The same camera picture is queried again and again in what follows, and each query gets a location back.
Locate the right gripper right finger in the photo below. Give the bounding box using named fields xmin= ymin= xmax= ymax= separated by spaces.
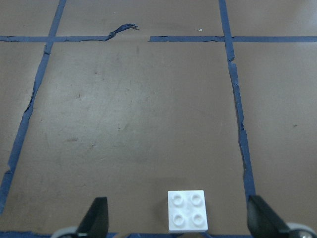
xmin=247 ymin=195 xmax=297 ymax=238

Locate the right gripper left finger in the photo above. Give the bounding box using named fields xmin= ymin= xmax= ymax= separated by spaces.
xmin=75 ymin=197 xmax=108 ymax=238

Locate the white block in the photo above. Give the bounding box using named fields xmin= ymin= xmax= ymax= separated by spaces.
xmin=167 ymin=190 xmax=208 ymax=234

